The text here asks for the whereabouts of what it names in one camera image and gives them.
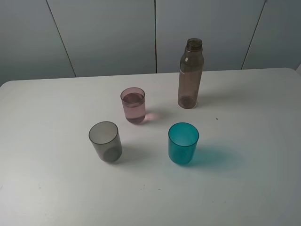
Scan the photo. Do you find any brown translucent plastic bottle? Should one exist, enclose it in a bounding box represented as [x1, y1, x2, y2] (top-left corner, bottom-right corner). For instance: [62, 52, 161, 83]
[178, 38, 204, 109]

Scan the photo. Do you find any pink translucent plastic cup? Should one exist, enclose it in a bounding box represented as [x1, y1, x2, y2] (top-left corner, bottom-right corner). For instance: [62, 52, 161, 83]
[120, 87, 146, 124]

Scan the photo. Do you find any teal translucent plastic cup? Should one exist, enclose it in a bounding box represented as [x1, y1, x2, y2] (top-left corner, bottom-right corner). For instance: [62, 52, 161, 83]
[168, 122, 199, 165]

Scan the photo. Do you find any grey translucent plastic cup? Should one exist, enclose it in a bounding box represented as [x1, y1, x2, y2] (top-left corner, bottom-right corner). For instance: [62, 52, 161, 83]
[88, 121, 122, 162]

